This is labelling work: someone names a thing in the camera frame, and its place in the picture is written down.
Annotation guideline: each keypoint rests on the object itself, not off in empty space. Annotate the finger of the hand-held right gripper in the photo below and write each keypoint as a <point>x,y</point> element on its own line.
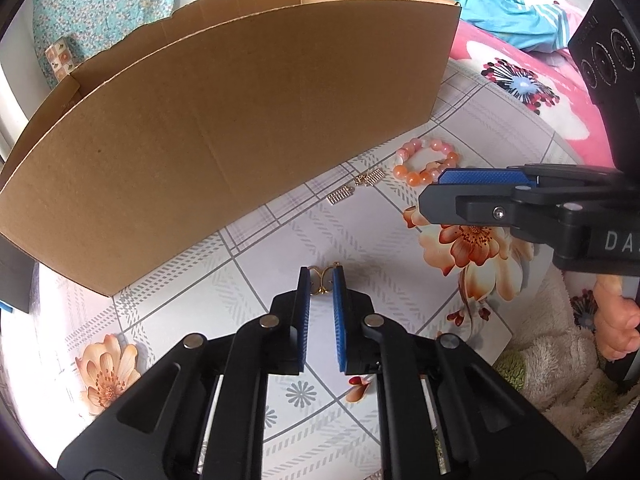
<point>465,207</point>
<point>480,177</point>

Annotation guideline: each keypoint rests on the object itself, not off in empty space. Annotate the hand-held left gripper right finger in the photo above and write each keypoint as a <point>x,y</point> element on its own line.
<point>340,330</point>

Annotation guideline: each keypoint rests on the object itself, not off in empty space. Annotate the beige patterned box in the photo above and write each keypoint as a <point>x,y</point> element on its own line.
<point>60,57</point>

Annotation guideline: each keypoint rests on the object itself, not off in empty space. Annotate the gold butterfly outline charm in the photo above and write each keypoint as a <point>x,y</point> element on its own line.
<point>316,271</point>

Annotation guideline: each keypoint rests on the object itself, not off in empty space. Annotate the small abacus charm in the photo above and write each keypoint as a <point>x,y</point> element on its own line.
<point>342,195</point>
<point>370,177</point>

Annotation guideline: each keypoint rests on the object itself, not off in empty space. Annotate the brown cardboard box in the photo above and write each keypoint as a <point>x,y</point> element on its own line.
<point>225,125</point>

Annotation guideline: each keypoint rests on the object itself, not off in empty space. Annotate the person's right hand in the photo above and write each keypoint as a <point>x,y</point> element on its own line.
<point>617,320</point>

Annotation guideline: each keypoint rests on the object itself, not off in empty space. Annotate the green plush cloth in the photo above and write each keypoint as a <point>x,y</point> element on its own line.
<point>510,367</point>

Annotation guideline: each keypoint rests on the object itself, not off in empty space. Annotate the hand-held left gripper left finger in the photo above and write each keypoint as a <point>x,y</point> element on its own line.
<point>302,330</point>

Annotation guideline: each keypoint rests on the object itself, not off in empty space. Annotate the teal floral cloth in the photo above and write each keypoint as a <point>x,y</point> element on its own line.
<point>110,0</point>

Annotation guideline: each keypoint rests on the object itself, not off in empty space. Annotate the white fluffy blanket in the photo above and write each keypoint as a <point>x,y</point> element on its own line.
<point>550,320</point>

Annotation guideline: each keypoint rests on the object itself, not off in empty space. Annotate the pink floral blanket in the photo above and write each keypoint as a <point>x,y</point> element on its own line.
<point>465,35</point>

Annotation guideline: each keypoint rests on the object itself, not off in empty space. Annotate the small blue bin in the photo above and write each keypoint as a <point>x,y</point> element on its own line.
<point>5,306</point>

